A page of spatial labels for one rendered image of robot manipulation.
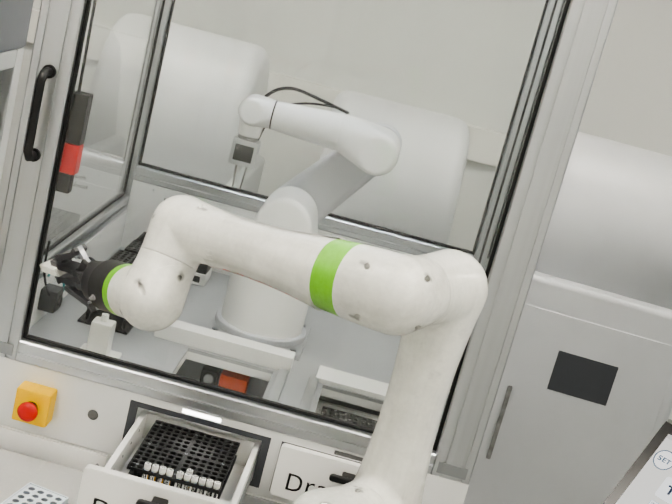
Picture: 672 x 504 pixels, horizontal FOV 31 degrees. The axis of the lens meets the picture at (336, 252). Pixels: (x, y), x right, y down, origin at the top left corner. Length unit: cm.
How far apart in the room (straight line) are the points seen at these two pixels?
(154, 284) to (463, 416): 73
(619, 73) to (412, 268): 379
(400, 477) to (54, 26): 105
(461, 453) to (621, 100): 328
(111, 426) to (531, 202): 95
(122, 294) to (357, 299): 43
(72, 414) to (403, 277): 98
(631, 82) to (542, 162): 325
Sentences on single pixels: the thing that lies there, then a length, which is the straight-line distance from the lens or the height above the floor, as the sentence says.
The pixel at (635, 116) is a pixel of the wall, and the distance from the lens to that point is 550.
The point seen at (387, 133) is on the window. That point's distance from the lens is 224.
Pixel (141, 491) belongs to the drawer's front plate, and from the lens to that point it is 216.
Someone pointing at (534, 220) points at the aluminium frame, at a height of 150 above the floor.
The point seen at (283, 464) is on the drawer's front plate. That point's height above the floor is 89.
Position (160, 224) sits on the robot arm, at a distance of 199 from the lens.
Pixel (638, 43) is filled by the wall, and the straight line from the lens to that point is 546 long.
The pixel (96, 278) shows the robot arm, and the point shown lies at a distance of 209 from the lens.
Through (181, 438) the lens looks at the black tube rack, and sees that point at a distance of 240.
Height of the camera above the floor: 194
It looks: 15 degrees down
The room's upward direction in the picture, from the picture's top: 15 degrees clockwise
